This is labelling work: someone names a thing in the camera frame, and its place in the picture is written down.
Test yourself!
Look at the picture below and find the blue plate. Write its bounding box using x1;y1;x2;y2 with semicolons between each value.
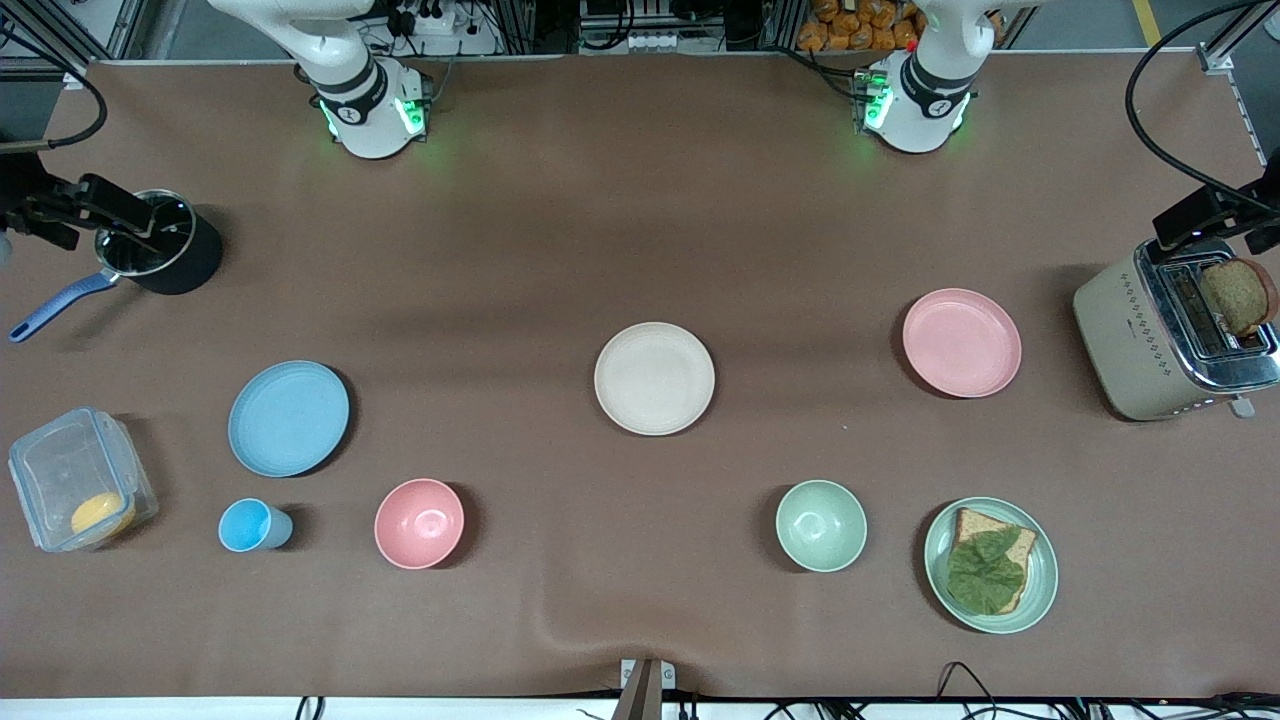
227;360;352;478

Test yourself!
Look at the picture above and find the pink plate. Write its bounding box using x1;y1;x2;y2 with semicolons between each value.
902;288;1023;399

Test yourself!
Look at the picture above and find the glass pot lid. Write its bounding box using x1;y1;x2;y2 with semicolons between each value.
95;190;197;279

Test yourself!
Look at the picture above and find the brown bread slice in toaster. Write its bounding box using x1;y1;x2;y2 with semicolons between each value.
1200;258;1279;338

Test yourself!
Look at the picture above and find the beige and chrome toaster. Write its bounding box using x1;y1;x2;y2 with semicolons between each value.
1073;233;1280;423

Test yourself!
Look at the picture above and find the clear plastic lidded container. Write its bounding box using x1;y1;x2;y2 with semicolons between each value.
8;406;159;553

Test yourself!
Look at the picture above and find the yellow round food piece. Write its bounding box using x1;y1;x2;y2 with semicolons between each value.
70;492;137;546

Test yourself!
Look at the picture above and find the blue cup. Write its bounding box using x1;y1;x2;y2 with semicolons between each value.
218;498;294;553

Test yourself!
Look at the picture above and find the white power strip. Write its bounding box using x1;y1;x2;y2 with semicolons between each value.
385;0;501;57

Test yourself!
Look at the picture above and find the brown bread slice under lettuce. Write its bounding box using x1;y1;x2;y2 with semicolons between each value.
952;508;1038;614

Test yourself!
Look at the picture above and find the bag of orange snacks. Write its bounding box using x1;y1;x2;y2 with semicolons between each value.
797;0;1006;53

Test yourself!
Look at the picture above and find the pink bowl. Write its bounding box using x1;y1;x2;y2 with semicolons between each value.
374;478;466;571

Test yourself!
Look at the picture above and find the green lettuce leaf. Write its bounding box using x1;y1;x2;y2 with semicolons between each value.
946;528;1027;615

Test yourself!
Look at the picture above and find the green plate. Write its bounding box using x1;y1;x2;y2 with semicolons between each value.
923;497;1059;635

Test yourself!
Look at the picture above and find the green bowl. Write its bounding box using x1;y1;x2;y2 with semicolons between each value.
775;480;868;573

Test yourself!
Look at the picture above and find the brown table cover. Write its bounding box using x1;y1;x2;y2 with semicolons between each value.
0;55;1280;701

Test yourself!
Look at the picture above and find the beige plate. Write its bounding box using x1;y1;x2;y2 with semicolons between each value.
593;321;717;437

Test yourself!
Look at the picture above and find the black pot with blue handle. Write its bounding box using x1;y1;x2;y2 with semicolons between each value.
8;190;224;344

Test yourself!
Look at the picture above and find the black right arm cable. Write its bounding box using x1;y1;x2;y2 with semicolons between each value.
0;25;108;153

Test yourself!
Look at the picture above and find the aluminium frame rail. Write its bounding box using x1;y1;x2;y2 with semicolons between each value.
1195;0;1280;77
0;0;151;63

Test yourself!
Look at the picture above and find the black looped floor cable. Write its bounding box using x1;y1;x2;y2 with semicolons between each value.
935;660;1003;720

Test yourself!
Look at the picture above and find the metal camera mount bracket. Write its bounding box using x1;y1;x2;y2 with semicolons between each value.
612;658;677;720

